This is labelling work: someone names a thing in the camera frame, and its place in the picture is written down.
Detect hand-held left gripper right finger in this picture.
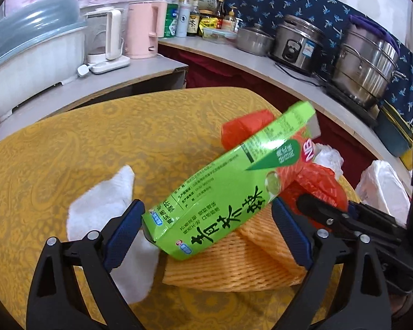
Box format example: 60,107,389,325
272,197,396,330

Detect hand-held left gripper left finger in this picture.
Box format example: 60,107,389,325
27,199,146,330

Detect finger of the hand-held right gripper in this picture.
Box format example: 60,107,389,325
346,201,400,227
297,194,365,237

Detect waste bin with white liner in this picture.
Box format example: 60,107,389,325
356,160,412,227

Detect red-orange plastic bag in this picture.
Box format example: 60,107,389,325
222,110,348,214

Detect green carton box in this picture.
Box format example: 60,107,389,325
141,101,322,262

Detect white paper tissue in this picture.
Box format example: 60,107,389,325
66,165,159,305

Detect clear plastic bag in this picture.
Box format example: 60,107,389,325
315,143,345,179

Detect orange foam fruit net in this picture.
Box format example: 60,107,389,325
163,227,308,291

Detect stack of yellow-blue basins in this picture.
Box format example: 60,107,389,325
373,101,413,157

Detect black induction cooker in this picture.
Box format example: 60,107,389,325
322,82,381,128

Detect yellow patterned tablecloth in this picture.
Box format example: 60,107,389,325
0,87,360,330

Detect large steel steamer pot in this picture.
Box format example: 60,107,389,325
330,29,407,109

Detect grey counter board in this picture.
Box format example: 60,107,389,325
157,36,413,193

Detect red cloth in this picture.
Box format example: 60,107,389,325
165,46,393,166

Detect steel rice cooker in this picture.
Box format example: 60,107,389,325
269,14,326,76

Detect purple cloth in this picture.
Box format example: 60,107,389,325
347,14,405,56

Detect small steel pot with lid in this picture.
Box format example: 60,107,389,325
236,23,275,56

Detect white electric kettle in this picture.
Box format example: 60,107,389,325
83,8,131,75

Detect white dish box grey lid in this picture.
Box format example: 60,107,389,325
0,0,88,121

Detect pink electric kettle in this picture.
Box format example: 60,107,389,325
125,1,168,59

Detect clear food container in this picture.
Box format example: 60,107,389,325
202,27,238,45

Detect amber sauce bottle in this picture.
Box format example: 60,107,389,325
222,7,238,33

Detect green tin can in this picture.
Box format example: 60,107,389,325
163,3,180,38

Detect dark tea bottle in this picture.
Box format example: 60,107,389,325
187,0,201,37

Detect dark sauce bottle red label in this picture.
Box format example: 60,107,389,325
215,0,226,30

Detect black power cable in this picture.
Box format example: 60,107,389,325
273,62,327,88

